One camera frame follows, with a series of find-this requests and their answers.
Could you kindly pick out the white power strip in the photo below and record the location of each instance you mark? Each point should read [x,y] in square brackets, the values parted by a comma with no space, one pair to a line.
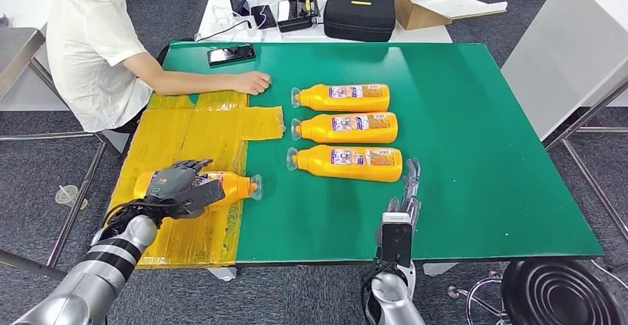
[223,22]

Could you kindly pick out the white flat sheet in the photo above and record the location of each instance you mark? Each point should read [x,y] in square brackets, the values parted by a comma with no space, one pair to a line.
[465,6]

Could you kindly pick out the black smartphone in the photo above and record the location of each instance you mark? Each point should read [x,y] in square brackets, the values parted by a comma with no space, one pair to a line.
[230,54]

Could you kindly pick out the person's hand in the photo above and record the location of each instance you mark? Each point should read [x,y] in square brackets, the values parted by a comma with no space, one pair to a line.
[251,83]

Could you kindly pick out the steel leg frame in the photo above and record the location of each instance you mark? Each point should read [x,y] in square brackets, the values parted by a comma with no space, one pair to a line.
[603,129]

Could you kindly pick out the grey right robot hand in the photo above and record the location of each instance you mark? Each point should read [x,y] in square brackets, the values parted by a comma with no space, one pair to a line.
[412,185]

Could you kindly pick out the clear plastic cup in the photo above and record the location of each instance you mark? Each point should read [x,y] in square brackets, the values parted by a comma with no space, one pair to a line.
[66,195]

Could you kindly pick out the black zipped carrying case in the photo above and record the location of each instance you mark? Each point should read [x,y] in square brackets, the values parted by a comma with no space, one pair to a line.
[359,18]

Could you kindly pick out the black boxy device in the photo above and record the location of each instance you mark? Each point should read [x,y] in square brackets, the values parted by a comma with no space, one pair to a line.
[297,14]

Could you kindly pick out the chrome stool base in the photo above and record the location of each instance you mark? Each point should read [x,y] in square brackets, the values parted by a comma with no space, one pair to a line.
[453,292]

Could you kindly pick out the black power bank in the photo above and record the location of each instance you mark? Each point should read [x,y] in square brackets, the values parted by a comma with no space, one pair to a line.
[265,17]

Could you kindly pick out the person's forearm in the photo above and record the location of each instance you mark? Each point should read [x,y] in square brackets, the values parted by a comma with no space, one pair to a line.
[196,83]

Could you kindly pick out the brown cardboard box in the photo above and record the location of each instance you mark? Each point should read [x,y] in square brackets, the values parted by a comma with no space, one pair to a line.
[416,17]

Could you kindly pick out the yellow taped cardboard mat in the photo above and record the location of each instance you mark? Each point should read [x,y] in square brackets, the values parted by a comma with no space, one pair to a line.
[196,136]

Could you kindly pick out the steel table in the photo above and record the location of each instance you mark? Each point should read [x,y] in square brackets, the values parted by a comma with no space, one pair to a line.
[17,50]

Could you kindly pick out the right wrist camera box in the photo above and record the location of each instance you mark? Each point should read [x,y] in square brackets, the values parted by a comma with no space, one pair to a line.
[396,239]

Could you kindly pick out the black round stool seat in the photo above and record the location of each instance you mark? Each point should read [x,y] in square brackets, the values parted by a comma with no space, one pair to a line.
[559,293]

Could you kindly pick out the orange detergent bottle clear cap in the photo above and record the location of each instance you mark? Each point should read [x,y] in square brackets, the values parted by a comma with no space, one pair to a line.
[319,103]
[319,134]
[235,185]
[319,168]

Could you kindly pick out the person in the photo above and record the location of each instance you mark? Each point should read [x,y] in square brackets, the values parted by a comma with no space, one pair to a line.
[88,43]

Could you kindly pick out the white table foot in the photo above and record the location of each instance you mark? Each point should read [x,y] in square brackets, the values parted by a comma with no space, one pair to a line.
[440,269]
[223,273]

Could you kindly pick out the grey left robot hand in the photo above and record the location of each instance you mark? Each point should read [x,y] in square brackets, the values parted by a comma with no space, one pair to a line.
[176,185]

